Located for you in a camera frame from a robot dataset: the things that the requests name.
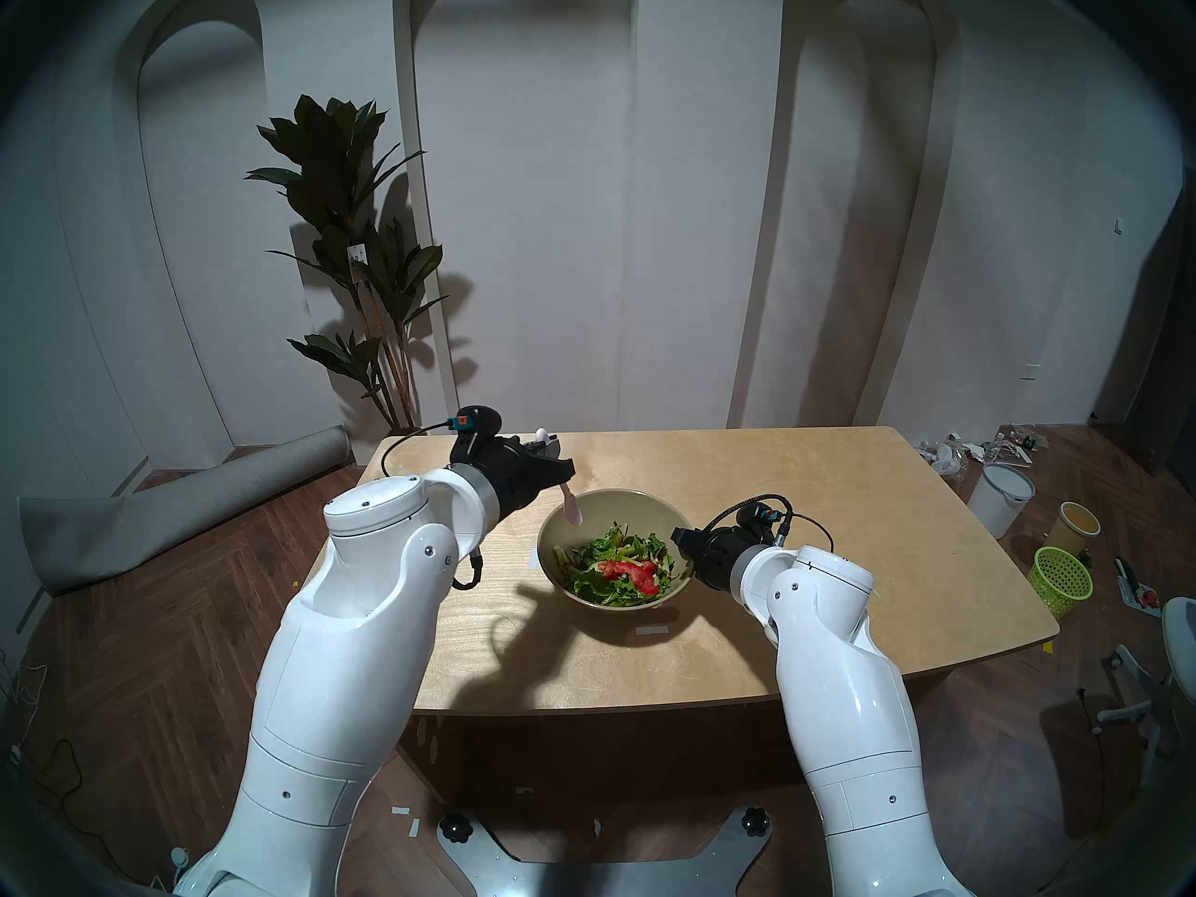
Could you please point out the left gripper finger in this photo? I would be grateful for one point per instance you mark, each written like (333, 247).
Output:
(545, 448)
(554, 476)

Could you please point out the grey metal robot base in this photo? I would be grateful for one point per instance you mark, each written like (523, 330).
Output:
(598, 876)

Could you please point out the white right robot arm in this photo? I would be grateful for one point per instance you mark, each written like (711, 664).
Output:
(841, 699)

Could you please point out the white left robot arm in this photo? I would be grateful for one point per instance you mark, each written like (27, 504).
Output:
(336, 643)

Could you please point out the tall dark green potted plant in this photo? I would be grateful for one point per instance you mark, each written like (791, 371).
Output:
(336, 185)

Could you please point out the rolled grey floor mat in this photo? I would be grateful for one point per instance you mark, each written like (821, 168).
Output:
(187, 512)

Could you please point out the green mesh basket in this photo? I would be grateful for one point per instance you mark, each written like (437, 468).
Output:
(1060, 582)

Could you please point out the white power adapter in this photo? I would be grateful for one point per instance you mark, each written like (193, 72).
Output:
(178, 856)

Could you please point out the pale pink white spoon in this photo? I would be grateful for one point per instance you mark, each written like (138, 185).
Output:
(571, 510)

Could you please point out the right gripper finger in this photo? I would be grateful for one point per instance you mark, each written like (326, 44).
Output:
(685, 548)
(690, 533)

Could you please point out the beige paper cup bin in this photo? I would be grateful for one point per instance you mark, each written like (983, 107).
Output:
(1073, 531)

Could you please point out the crumpled white plastic wrappers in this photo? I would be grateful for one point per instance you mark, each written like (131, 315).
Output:
(948, 456)

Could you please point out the white cutting board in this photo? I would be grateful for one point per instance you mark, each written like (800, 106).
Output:
(1145, 598)

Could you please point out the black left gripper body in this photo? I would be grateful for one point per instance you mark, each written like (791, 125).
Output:
(512, 479)

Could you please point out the beige green salad bowl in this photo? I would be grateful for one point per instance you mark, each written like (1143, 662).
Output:
(607, 507)

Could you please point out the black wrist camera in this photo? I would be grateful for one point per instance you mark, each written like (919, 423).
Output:
(755, 517)
(481, 420)

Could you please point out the black base knob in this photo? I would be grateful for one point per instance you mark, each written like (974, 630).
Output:
(455, 827)
(753, 821)

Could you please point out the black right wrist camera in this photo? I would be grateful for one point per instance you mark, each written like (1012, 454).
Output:
(755, 517)

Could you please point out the white swivel chair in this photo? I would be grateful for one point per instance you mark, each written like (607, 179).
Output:
(1179, 643)

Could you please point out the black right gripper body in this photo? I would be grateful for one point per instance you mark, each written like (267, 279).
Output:
(718, 559)

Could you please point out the mixed green salad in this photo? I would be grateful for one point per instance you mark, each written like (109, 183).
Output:
(617, 577)

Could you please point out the small packaging litter pile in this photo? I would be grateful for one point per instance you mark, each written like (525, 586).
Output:
(1020, 439)

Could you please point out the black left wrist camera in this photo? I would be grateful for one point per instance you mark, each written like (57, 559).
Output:
(481, 420)

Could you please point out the white plastic bucket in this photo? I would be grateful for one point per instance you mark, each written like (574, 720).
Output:
(998, 503)

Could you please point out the white plant tag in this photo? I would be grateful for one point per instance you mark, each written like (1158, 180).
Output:
(356, 258)

